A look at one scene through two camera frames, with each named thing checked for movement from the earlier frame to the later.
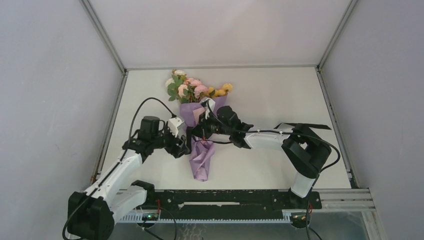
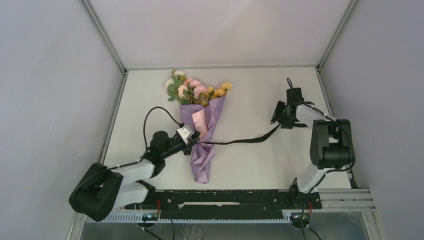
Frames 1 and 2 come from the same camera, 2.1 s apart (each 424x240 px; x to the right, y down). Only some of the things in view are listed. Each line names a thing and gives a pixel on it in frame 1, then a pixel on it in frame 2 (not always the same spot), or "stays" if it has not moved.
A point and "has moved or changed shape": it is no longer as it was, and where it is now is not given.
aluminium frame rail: x=357 y=200 stays
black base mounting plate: x=230 y=204 stays
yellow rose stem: x=212 y=92 stays
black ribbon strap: x=189 y=132 has moved or changed shape
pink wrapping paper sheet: x=202 y=152 stays
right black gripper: x=201 y=129 -> x=277 y=115
